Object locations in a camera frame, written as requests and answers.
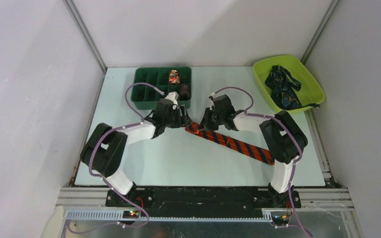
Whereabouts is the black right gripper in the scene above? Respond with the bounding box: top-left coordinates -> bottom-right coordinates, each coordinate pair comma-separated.
197,107 -> 225,131

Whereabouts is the orange navy striped tie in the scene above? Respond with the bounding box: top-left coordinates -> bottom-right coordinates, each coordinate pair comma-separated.
185,122 -> 275,166

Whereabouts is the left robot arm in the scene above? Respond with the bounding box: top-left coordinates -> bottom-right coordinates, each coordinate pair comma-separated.
80,98 -> 192,207

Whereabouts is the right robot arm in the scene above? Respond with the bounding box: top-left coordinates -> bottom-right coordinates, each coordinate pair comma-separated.
196,95 -> 308,208

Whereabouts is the brown patterned rolled tie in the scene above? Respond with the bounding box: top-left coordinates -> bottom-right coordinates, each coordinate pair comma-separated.
179,83 -> 191,101

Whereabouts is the green compartment organizer tray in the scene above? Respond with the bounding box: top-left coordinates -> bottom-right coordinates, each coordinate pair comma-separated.
130,66 -> 192,110

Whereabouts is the navy floral gold tie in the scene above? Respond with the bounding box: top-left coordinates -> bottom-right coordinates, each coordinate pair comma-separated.
265,65 -> 320,110

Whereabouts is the lime green plastic bin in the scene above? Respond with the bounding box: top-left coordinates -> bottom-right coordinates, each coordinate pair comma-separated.
253,55 -> 325,115

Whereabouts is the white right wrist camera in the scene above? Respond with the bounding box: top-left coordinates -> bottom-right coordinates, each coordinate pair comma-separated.
208,92 -> 216,111

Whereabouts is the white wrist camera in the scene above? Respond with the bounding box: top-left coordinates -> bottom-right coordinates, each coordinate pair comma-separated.
164,91 -> 179,109
208,92 -> 216,111

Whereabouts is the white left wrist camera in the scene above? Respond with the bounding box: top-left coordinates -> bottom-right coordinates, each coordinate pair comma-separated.
164,91 -> 179,109

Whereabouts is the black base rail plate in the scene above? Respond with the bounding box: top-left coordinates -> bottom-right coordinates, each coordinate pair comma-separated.
125,186 -> 301,219

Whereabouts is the left corner aluminium post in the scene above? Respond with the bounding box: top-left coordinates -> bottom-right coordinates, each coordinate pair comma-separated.
63,0 -> 108,73

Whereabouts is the corner aluminium post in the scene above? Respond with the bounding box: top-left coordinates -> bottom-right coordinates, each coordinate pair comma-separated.
63,0 -> 108,73
301,0 -> 341,64

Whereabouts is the right corner aluminium post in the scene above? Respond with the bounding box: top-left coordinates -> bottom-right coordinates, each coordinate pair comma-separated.
301,0 -> 341,64

